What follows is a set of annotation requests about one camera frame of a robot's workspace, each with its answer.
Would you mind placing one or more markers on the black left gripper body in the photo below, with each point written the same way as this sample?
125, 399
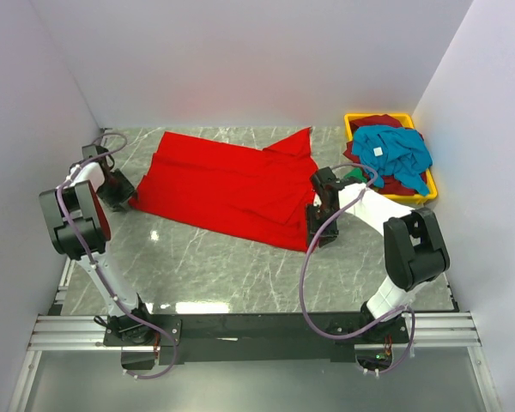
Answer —
116, 190

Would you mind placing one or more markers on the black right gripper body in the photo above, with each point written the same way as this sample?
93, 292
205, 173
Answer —
315, 215

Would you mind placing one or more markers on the bright red t shirt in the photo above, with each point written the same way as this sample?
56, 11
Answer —
255, 194

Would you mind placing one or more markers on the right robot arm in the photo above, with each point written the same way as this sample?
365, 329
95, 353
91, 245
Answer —
414, 247

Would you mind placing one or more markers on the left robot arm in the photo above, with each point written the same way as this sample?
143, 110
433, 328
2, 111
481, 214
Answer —
78, 228

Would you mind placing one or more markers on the green shirt in bin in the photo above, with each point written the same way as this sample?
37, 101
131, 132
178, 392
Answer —
356, 175

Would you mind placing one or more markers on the dark red shirt in bin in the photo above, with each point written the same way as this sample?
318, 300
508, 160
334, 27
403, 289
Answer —
391, 185

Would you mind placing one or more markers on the blue t shirt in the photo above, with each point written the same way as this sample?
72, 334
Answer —
393, 152

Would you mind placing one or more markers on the yellow plastic bin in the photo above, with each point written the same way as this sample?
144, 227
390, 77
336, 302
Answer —
406, 121

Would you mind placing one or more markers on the black base beam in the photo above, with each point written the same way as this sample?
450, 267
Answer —
196, 338

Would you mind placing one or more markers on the aluminium side rail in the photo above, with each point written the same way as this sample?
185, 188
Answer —
58, 301

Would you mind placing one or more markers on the aluminium front rail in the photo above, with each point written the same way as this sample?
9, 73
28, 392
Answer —
81, 333

